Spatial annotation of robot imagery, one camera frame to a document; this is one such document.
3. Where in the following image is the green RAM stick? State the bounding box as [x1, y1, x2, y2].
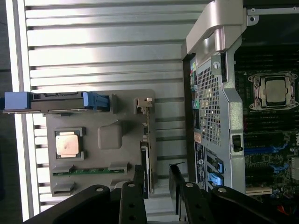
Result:
[52, 168, 110, 175]

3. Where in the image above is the grey plastic parts rack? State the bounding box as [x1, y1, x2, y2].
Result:
[43, 89, 157, 198]

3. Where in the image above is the white expansion slot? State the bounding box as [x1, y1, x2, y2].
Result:
[245, 186, 273, 196]

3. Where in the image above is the black plastic case latch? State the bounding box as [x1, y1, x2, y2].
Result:
[232, 135, 243, 152]

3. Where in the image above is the silver CPU chip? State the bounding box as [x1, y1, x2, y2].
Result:
[265, 79, 287, 103]
[55, 134, 80, 159]

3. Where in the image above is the blue expansion slot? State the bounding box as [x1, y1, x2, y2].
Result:
[244, 146, 287, 154]

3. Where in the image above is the black and grey PC case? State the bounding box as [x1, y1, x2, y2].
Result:
[181, 0, 299, 224]

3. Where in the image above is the green Dell motherboard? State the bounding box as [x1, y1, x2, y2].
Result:
[235, 44, 299, 201]

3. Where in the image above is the silver finned chipset heatsink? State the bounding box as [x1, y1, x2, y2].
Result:
[291, 156, 299, 180]

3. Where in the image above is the hard disk in blue caddy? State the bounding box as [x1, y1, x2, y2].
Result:
[0, 91, 110, 115]

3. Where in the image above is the metal CPU socket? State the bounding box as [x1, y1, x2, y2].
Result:
[248, 71, 299, 110]

